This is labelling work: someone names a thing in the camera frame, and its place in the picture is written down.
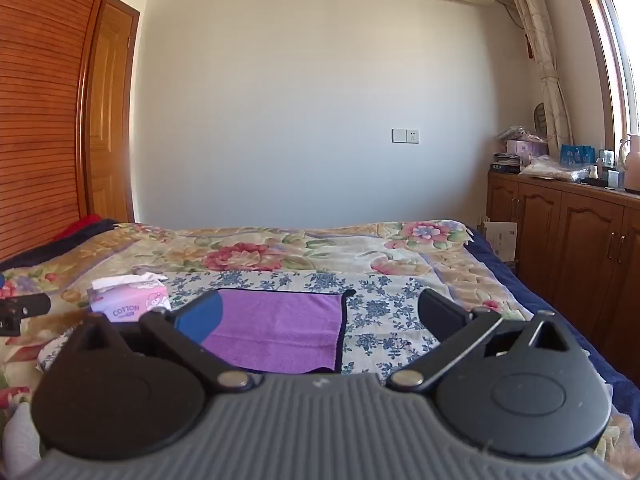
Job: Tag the wooden cabinet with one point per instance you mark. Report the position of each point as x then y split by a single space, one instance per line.
565 240

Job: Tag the wooden louvred wardrobe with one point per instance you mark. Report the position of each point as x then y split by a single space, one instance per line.
37 110

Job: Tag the white wall socket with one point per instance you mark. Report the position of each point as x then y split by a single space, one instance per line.
405 136

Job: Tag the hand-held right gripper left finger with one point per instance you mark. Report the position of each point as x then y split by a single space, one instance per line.
200 317

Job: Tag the stack of books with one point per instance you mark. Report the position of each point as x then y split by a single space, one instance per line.
506 164

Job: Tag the round hand fan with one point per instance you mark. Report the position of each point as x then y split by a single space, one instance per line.
541 117

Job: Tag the clear plastic bag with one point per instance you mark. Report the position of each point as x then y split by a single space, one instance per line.
550 167

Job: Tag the red cloth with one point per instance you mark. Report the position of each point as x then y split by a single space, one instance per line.
80 225

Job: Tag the blue floral white cloth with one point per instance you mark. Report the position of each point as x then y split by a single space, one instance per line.
390 320

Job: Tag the wooden door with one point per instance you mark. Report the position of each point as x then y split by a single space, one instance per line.
112 125

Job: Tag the patterned beige curtain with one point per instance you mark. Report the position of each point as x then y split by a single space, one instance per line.
547 60

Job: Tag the pink tissue pack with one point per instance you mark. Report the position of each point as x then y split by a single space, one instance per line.
130 302

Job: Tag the blue box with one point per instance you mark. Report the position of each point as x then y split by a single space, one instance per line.
577 154

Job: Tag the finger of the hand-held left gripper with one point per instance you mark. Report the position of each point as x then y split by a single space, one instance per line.
27 305

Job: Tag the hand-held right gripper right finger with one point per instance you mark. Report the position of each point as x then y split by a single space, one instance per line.
439 316

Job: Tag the wooden window frame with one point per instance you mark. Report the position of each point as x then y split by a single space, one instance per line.
597 60

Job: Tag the floral blanket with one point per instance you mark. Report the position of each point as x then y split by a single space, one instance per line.
280 247

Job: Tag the small bottle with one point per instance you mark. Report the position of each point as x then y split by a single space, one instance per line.
594 172

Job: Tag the purple towel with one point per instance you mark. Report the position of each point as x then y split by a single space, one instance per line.
280 327

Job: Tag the pink flask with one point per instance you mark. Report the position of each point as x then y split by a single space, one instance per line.
631 165

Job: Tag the white paper bag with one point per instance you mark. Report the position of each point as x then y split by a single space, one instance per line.
501 240

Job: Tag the purple box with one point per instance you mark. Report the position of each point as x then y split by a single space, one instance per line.
525 149

